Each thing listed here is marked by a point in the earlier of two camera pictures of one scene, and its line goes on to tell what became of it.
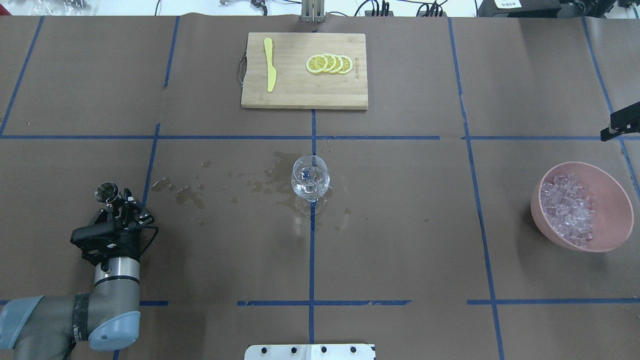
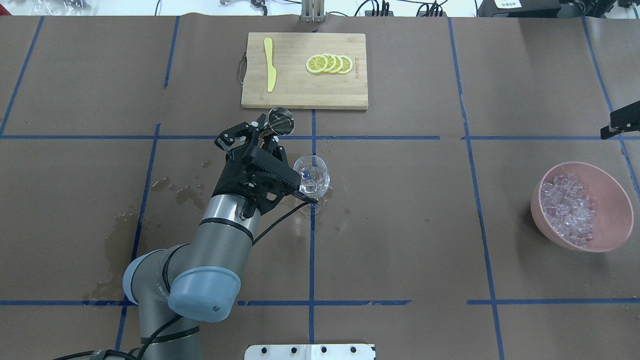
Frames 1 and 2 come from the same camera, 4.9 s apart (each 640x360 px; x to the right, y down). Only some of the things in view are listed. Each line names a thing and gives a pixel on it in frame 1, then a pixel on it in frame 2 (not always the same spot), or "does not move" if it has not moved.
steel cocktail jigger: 107,192 to 280,120
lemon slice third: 339,63 does not move
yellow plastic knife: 271,72 does not move
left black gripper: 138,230 to 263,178
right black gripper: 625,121 does not move
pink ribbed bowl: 613,213 does not move
